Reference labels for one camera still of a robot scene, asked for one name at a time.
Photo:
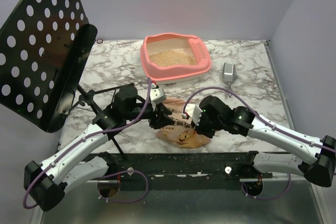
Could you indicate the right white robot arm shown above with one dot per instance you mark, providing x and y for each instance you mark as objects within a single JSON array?
[{"x": 310, "y": 157}]

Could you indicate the black perforated music stand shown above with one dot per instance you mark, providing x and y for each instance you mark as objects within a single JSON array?
[{"x": 45, "y": 47}]

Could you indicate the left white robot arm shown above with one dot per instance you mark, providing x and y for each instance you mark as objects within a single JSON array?
[{"x": 47, "y": 182}]

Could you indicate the beige cat litter bag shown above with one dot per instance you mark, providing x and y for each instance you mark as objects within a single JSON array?
[{"x": 181, "y": 132}]

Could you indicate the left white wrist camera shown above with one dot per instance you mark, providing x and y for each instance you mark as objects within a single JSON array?
[{"x": 157, "y": 95}]

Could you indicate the silver metal litter scoop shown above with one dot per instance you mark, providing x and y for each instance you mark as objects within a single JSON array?
[{"x": 229, "y": 74}]

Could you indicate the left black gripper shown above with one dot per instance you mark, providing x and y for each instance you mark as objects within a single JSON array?
[{"x": 161, "y": 120}]

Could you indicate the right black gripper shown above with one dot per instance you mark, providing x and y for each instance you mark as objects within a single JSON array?
[{"x": 203, "y": 127}]

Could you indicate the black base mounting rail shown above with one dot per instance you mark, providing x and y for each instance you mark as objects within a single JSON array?
[{"x": 185, "y": 171}]

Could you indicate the pink cat litter box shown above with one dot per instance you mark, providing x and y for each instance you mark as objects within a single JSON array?
[{"x": 187, "y": 45}]

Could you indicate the clean litter in box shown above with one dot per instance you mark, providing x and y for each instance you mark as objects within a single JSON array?
[{"x": 173, "y": 57}]

